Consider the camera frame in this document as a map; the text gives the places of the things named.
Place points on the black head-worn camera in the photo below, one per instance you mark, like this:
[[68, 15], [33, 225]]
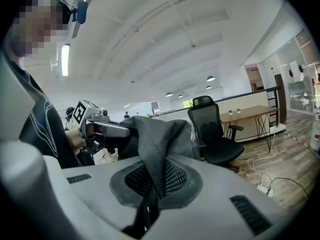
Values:
[[81, 10]]

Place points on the person's head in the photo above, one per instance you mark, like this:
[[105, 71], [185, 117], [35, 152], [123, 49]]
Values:
[[37, 24]]

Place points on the white half-height partition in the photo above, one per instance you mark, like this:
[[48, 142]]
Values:
[[240, 101]]

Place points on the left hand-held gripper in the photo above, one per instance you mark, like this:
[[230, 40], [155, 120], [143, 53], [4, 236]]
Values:
[[83, 112]]

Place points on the person's left forearm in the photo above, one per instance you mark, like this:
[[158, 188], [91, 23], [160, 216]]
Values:
[[74, 139]]

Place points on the long ceiling tube light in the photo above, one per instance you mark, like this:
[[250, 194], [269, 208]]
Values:
[[65, 59]]

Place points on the black mesh office chair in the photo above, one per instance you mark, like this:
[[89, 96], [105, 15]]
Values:
[[212, 139]]

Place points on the glass partition wall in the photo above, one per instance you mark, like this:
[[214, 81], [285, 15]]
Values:
[[295, 71]]

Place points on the person's black printed shirt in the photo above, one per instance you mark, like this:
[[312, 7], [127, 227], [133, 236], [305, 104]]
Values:
[[42, 124]]

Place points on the black ladder shelf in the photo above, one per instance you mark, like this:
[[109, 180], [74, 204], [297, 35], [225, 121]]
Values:
[[272, 99]]

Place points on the white power strip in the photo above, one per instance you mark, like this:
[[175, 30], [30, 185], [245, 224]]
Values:
[[265, 189]]

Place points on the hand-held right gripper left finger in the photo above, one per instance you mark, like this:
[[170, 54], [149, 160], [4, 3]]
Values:
[[95, 189]]

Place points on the white paper poster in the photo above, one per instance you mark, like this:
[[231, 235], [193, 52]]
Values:
[[295, 71]]

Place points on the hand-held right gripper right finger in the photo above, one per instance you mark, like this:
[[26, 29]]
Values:
[[215, 191]]

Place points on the brown wooden post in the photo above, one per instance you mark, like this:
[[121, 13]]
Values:
[[281, 99]]

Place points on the ceiling air vent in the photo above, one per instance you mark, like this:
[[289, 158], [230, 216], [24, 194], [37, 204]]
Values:
[[76, 30]]

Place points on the small potted plant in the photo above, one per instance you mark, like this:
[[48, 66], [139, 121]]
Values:
[[238, 111], [230, 112]]

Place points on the wooden table with metal legs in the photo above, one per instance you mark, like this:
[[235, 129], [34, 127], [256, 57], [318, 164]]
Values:
[[247, 112]]

